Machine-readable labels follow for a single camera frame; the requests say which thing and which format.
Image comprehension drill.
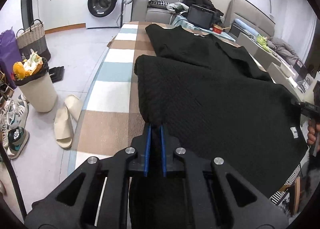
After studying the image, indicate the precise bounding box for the black knit sweater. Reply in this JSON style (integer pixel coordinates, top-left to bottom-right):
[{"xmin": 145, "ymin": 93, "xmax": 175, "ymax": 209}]
[{"xmin": 135, "ymin": 24, "xmax": 307, "ymax": 197}]

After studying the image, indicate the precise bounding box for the grey clothes heap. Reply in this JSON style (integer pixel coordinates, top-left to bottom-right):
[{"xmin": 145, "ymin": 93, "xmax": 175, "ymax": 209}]
[{"xmin": 267, "ymin": 37, "xmax": 299, "ymax": 66}]

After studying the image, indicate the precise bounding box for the black clothes pile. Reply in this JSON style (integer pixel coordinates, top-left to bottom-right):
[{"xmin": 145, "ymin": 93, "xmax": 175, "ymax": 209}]
[{"xmin": 182, "ymin": 0, "xmax": 224, "ymax": 26}]

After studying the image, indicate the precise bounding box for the person's right hand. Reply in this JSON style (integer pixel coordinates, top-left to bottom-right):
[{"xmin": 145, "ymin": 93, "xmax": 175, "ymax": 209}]
[{"xmin": 307, "ymin": 119, "xmax": 320, "ymax": 146}]

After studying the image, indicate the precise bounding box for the plaid checkered bed cover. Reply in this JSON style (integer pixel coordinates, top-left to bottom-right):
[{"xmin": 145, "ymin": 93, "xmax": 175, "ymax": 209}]
[{"xmin": 67, "ymin": 22, "xmax": 155, "ymax": 174}]

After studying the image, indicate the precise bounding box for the green yellow cloth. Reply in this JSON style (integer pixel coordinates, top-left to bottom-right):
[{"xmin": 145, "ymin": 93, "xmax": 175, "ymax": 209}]
[{"xmin": 256, "ymin": 34, "xmax": 271, "ymax": 52}]

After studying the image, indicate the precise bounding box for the cream slipper near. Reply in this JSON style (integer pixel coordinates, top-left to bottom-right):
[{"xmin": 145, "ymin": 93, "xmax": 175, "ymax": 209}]
[{"xmin": 54, "ymin": 107, "xmax": 73, "ymax": 149}]

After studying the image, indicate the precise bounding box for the cream slipper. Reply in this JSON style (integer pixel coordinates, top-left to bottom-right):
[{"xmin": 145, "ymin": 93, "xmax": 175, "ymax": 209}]
[
  {"xmin": 65, "ymin": 95, "xmax": 84, "ymax": 121},
  {"xmin": 54, "ymin": 107, "xmax": 73, "ymax": 149}
]

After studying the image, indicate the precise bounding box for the cream slipper far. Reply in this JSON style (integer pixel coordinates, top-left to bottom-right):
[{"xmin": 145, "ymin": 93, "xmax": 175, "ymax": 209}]
[{"xmin": 65, "ymin": 95, "xmax": 84, "ymax": 121}]

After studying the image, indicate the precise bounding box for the black floor scale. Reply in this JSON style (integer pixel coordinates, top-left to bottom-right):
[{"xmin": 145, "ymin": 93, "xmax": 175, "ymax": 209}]
[{"xmin": 49, "ymin": 66, "xmax": 65, "ymax": 83}]

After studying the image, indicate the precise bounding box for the beige trash bin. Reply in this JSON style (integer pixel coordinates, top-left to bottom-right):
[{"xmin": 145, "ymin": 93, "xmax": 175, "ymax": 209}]
[{"xmin": 14, "ymin": 58, "xmax": 57, "ymax": 113}]

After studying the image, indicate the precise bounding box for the white grey sneaker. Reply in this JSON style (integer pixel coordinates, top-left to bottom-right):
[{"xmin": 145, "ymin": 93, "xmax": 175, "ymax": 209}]
[{"xmin": 5, "ymin": 99, "xmax": 29, "ymax": 130}]

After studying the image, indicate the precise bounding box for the black white checkered pillow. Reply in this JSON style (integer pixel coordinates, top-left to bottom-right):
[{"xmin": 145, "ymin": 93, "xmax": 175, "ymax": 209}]
[{"xmin": 148, "ymin": 1, "xmax": 169, "ymax": 10}]

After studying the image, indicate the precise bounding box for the woven laundry basket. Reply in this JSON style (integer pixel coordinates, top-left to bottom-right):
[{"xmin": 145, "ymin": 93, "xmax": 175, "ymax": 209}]
[{"xmin": 16, "ymin": 19, "xmax": 51, "ymax": 61}]

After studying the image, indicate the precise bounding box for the white washing machine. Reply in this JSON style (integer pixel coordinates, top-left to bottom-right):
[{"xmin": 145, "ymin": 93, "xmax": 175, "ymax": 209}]
[{"xmin": 85, "ymin": 0, "xmax": 123, "ymax": 29}]

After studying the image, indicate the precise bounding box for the white cabinet with counter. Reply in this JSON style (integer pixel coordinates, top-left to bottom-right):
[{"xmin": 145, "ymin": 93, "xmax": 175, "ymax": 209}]
[{"xmin": 38, "ymin": 0, "xmax": 87, "ymax": 31}]

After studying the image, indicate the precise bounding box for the purple bag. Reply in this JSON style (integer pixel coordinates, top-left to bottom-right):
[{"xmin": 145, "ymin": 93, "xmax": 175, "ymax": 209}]
[{"xmin": 0, "ymin": 29, "xmax": 22, "ymax": 89}]

